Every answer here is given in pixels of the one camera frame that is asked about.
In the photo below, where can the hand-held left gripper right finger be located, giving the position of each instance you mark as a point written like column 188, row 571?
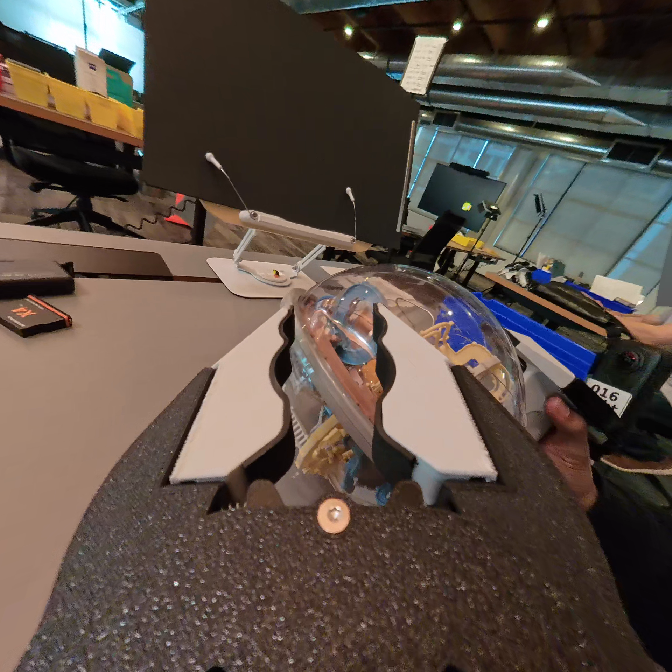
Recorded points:
column 435, row 414

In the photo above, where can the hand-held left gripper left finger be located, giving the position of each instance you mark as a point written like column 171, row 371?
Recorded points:
column 225, row 414

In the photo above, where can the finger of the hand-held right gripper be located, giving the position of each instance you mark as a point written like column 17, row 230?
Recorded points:
column 543, row 362

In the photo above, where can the clear plastic maze ball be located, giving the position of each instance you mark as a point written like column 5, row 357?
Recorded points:
column 420, row 294

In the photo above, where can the person's right forearm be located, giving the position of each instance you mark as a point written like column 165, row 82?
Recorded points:
column 640, row 551

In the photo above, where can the person's right hand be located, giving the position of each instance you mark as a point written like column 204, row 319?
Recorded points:
column 569, row 451

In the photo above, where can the blue plastic bin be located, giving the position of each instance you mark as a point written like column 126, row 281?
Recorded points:
column 546, row 341

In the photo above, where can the black bag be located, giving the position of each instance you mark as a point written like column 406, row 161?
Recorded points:
column 577, row 307

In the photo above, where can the white paper stack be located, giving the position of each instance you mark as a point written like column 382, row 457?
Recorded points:
column 617, row 288

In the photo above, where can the black light panel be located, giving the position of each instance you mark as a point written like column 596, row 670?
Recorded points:
column 539, row 203

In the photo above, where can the black office chair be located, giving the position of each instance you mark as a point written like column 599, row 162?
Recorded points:
column 438, row 236
column 78, row 176

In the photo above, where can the black monitor screen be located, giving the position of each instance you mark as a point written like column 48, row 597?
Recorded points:
column 456, row 194

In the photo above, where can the white folding stand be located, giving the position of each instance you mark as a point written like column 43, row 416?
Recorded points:
column 294, row 228

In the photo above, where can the black battery orange mark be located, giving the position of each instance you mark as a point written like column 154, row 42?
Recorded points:
column 36, row 317

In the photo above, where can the black power bank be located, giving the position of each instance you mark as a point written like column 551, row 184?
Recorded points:
column 31, row 278

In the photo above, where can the black backdrop board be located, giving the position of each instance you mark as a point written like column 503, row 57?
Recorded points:
column 273, row 115

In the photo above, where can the small yellow bin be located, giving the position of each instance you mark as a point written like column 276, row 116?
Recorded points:
column 29, row 84
column 67, row 99
column 130, row 122
column 101, row 113

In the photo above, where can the white paper sign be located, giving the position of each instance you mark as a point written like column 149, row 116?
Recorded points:
column 422, row 65

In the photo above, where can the wooden workbench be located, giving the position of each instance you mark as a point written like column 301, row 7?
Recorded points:
column 63, row 119

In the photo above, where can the green box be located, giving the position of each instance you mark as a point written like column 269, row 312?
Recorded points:
column 122, row 89

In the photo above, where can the white sign card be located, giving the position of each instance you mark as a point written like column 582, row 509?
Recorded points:
column 90, row 71

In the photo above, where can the camera on tripod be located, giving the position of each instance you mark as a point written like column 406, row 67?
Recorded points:
column 489, row 210

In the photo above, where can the long spiral metal duct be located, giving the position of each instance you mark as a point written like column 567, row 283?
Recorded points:
column 525, row 110

